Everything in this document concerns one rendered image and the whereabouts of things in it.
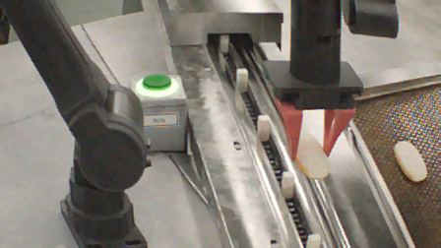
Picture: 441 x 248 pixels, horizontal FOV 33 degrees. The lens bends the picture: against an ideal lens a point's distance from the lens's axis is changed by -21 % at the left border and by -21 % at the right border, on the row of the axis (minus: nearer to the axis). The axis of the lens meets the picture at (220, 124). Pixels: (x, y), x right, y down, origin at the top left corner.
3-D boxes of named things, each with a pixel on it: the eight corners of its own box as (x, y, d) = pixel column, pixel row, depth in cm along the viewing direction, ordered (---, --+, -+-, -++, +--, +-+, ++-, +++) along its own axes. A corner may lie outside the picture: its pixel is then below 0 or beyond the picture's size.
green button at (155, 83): (140, 86, 118) (141, 74, 117) (169, 83, 119) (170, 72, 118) (143, 98, 115) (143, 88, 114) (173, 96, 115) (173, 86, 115)
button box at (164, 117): (127, 148, 124) (127, 75, 119) (182, 146, 126) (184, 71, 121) (133, 178, 117) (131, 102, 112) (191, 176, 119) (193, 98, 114)
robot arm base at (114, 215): (59, 209, 102) (86, 261, 93) (52, 155, 98) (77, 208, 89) (116, 202, 105) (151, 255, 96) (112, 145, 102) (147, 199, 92)
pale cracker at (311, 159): (283, 136, 100) (283, 126, 100) (314, 133, 101) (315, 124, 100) (302, 182, 92) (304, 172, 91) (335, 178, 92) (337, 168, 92)
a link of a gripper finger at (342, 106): (349, 168, 94) (357, 92, 90) (290, 175, 93) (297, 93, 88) (335, 139, 100) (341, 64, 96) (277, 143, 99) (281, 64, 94)
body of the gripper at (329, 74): (363, 101, 91) (366, 40, 87) (276, 104, 89) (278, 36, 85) (346, 75, 96) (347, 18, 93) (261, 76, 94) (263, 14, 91)
